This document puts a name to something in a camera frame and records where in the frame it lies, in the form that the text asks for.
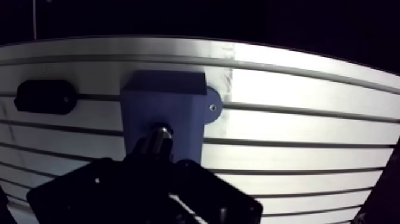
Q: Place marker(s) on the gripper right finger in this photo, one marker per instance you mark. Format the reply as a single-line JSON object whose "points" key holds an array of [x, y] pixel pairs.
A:
{"points": [[215, 194]]}

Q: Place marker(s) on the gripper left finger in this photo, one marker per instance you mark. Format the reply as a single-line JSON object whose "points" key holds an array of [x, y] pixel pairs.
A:
{"points": [[93, 190]]}

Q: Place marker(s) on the steel bolt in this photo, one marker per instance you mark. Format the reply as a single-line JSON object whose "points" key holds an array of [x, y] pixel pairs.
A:
{"points": [[161, 135]]}

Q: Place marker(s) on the dark blue-grey block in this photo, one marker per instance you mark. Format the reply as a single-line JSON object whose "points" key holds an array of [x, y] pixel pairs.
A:
{"points": [[162, 103]]}

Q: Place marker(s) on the black oval holder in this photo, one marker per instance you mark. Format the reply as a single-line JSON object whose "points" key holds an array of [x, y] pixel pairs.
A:
{"points": [[45, 97]]}

